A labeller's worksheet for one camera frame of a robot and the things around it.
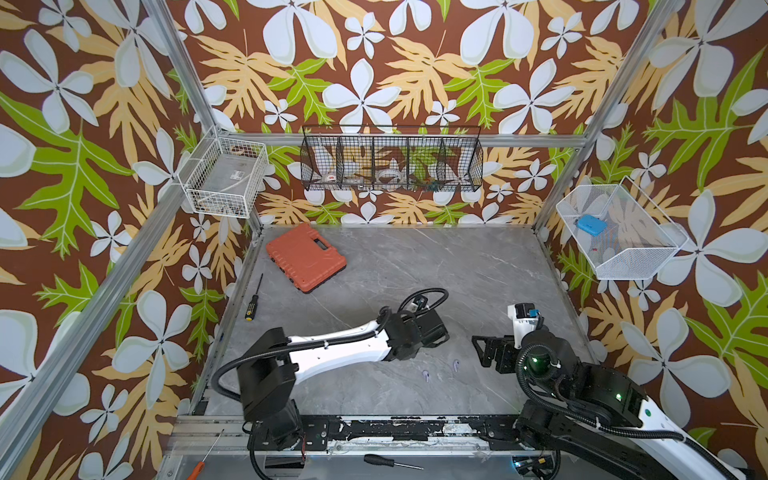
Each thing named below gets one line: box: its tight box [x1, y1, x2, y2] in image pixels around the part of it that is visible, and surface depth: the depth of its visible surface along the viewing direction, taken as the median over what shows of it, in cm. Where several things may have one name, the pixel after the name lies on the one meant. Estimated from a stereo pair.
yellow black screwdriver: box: [245, 273, 264, 322], surface depth 97 cm
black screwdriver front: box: [363, 454, 424, 471], surface depth 71 cm
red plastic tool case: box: [266, 223, 347, 293], surface depth 107 cm
